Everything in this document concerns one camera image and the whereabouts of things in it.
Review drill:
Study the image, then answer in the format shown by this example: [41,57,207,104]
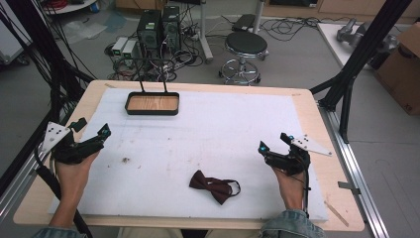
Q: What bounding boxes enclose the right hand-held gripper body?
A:
[264,134,333,177]

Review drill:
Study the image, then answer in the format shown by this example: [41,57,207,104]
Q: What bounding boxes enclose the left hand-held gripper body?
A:
[40,120,105,166]

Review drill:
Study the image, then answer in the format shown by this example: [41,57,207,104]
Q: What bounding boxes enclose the black tray with wooden bottom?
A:
[124,91,180,116]

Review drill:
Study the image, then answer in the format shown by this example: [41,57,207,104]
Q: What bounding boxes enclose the dark red bow tie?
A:
[188,170,242,206]

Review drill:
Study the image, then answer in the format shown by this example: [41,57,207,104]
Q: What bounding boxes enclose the person's left hand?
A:
[53,151,101,203]

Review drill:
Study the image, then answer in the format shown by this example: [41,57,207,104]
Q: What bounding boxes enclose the person's right hand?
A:
[271,166,307,211]

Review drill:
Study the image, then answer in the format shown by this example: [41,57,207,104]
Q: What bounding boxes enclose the white foam mat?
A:
[49,86,330,222]

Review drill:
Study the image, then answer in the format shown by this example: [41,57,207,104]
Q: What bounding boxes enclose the person's right denim sleeve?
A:
[260,208,327,238]

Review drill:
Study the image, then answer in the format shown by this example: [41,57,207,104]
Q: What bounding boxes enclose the person's denim sleeve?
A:
[31,225,87,238]
[260,208,327,238]

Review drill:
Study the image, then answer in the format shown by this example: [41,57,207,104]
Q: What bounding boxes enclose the thin wooden stick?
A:
[324,200,350,228]

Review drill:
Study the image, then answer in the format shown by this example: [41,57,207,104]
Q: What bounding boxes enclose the person's left denim sleeve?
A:
[31,225,87,238]

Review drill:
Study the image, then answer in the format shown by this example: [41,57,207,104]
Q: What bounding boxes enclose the small white power box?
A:
[121,40,139,60]
[111,36,129,58]

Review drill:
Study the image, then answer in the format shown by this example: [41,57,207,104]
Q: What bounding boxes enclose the black round stool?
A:
[218,31,269,86]

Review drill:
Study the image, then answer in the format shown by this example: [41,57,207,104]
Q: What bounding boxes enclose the white platform board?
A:
[316,22,380,70]

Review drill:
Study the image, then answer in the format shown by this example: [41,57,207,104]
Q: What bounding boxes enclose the black computer tower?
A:
[160,5,182,55]
[136,9,163,60]

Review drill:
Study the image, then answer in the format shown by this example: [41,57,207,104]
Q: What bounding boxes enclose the flat black device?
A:
[232,13,257,33]

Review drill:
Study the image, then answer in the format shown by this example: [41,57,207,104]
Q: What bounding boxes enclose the white desk leg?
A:
[197,0,215,64]

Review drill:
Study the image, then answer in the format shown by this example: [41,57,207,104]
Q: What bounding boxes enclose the brown cardboard box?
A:
[373,22,420,116]

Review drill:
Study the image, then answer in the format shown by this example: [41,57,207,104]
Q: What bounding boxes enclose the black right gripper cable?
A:
[298,157,312,220]

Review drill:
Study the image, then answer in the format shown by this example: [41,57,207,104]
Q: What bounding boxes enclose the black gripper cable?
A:
[298,157,312,220]
[34,145,94,238]

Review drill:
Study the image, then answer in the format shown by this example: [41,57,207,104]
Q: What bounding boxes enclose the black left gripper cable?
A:
[34,145,94,238]

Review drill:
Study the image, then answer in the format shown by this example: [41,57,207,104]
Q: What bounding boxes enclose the black wire stand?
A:
[131,57,168,94]

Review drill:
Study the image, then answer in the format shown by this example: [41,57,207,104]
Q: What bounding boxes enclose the small metal bracket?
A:
[337,180,362,196]

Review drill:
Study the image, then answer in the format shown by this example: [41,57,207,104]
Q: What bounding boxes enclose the aluminium rail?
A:
[0,108,77,220]
[317,99,391,238]

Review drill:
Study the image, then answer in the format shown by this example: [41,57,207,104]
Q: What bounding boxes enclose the black metal frame stand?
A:
[0,0,96,197]
[309,0,414,145]

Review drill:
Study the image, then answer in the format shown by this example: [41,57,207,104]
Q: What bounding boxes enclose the tangle of floor cables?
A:
[104,31,203,82]

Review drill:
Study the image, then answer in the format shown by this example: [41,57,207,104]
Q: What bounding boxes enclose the black cables on floor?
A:
[259,15,353,43]

